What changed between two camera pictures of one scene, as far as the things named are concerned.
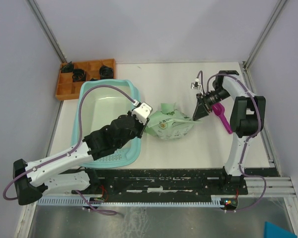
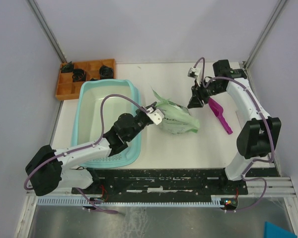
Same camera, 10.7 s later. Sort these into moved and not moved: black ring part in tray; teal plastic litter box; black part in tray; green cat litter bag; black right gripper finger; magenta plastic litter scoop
Moved: black right gripper finger; green cat litter bag
Not moved: teal plastic litter box; magenta plastic litter scoop; black ring part in tray; black part in tray
